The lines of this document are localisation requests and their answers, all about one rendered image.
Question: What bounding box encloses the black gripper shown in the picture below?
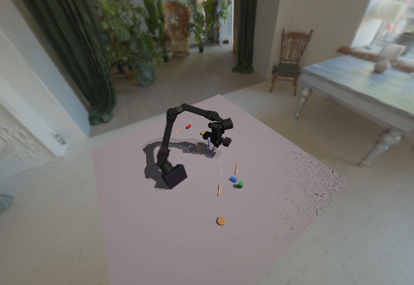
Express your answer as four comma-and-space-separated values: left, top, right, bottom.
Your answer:
202, 130, 232, 148

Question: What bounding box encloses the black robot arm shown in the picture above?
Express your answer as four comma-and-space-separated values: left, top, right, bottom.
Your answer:
157, 103, 233, 176

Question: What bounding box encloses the tan round disc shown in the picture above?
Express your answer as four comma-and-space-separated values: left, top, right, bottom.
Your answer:
218, 217, 225, 226

